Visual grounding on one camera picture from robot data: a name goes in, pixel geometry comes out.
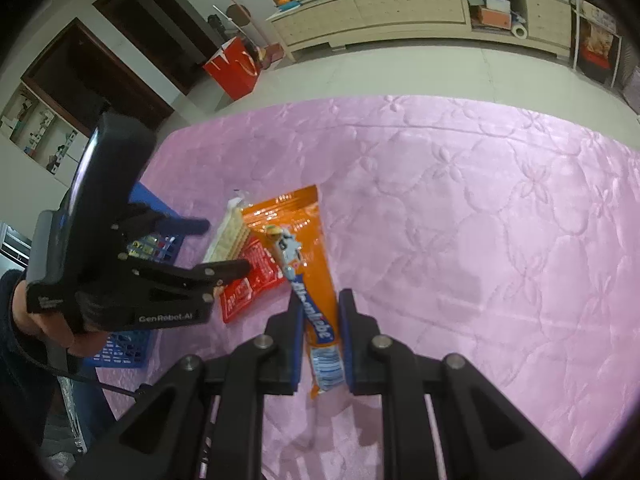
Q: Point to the orange snack packet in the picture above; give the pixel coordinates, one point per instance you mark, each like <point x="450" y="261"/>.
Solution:
<point x="300" y="210"/>

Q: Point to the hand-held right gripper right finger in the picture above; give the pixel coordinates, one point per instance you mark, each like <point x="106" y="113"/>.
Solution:
<point x="346" y="345"/>

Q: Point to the person's left hand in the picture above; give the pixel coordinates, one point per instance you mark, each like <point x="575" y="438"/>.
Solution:
<point x="50" y="322"/>

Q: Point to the white wall shelf unit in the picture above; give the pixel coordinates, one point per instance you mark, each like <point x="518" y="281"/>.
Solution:
<point x="35" y="135"/>

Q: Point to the white paper roll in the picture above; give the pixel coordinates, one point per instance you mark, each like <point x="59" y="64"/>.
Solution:
<point x="519" y="29"/>

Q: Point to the white metal rack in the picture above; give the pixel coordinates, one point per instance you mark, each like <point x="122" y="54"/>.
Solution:
<point x="597" y="35"/>

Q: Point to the red snack packet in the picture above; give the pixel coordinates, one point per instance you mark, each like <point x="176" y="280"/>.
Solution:
<point x="250" y="285"/>

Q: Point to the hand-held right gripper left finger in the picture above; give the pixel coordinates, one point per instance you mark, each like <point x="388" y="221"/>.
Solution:
<point x="298" y="345"/>

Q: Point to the blue plastic basket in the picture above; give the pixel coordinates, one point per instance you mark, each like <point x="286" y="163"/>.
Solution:
<point x="130" y="345"/>

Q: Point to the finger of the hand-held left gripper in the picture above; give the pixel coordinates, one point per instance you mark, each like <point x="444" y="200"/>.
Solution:
<point x="200" y="275"/>
<point x="175" y="226"/>

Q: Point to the red paper bag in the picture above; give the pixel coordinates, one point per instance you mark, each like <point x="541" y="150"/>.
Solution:
<point x="230" y="67"/>

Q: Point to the beige TV cabinet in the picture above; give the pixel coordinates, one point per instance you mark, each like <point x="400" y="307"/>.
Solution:
<point x="400" y="10"/>

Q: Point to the cream wafer packet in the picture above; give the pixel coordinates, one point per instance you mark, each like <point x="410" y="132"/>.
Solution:
<point x="227" y="232"/>

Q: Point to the orange blue candy stick packet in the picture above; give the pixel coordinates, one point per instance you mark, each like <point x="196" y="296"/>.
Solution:
<point x="317" y="320"/>

